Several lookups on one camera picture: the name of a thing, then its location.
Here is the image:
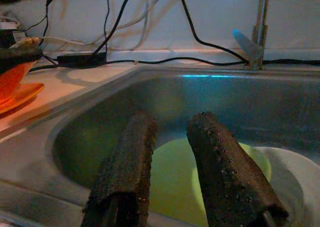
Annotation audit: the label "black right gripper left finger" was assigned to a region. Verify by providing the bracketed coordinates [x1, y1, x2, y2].
[80, 111, 159, 227]

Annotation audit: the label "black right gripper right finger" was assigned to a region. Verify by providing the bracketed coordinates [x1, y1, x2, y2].
[186, 111, 291, 227]

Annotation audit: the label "white bowl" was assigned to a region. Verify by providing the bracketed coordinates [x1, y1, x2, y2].
[253, 145, 320, 227]

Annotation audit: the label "orange bowl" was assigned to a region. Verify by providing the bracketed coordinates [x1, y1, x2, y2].
[0, 60, 39, 105]

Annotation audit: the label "chrome kitchen faucet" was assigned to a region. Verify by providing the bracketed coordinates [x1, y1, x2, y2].
[231, 0, 271, 71]

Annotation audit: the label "green plate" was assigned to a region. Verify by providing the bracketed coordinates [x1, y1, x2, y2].
[147, 137, 273, 227]

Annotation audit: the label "stainless steel sink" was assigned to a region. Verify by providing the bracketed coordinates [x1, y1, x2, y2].
[0, 63, 320, 227]

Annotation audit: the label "small black power adapter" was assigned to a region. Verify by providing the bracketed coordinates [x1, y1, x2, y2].
[56, 51, 108, 69]

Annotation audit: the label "orange plate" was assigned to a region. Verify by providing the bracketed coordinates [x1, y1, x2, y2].
[0, 82, 46, 116]

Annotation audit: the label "black charger box white labels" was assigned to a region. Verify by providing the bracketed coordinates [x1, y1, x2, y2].
[0, 28, 44, 74]

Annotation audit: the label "black knotted power cable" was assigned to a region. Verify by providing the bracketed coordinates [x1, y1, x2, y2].
[23, 0, 58, 52]

